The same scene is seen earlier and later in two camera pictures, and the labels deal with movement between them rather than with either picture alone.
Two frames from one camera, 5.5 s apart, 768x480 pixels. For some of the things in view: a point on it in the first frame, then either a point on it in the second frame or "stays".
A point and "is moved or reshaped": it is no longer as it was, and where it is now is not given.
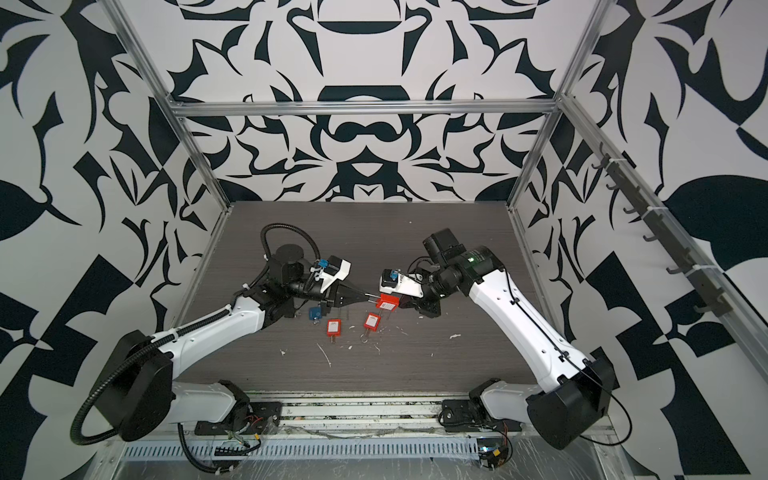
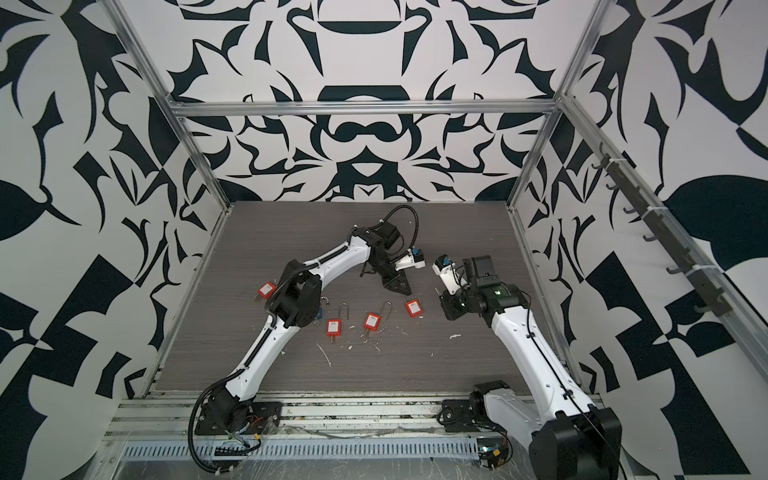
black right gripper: x=432 y=308 → x=452 y=310
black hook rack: x=704 y=280 stays
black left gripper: x=335 y=297 → x=399 y=284
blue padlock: x=315 y=314 stays
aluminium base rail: x=364 y=415 stays
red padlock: x=387 y=302 is moved or reshaped
